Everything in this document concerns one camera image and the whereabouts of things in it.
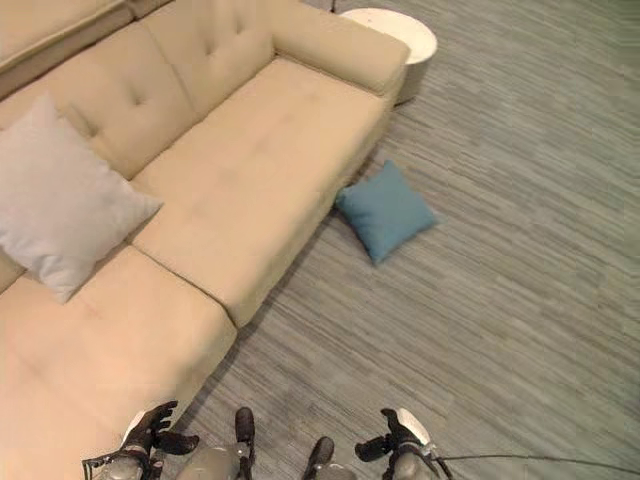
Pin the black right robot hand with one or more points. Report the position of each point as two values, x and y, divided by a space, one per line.
395 435

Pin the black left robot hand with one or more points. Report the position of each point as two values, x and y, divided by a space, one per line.
155 430

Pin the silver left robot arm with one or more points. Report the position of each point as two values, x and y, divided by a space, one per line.
117 462

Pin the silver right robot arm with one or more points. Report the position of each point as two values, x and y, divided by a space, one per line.
412 465

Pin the beige fabric sofa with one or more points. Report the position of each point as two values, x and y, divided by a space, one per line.
240 150

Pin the silver left robot leg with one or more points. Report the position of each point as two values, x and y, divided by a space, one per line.
225 450

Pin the silver robot leg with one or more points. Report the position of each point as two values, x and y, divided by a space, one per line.
322 460
225 450

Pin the silver right robot leg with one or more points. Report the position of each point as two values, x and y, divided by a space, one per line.
322 460

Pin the teal blue square cushion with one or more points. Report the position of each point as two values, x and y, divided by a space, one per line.
382 210

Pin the light grey square cushion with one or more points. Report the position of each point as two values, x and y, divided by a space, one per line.
60 200

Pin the round white side table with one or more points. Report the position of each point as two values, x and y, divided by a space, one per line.
410 42

